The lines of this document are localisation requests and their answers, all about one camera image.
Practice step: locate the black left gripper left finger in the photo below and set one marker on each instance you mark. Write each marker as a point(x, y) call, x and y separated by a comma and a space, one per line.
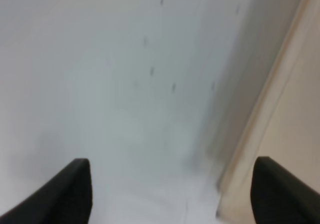
point(65, 199)

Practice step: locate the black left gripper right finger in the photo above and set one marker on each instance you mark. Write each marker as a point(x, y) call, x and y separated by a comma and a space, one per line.
point(279, 197)

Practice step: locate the white linen bag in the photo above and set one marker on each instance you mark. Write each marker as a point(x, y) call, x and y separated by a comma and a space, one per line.
point(285, 122)

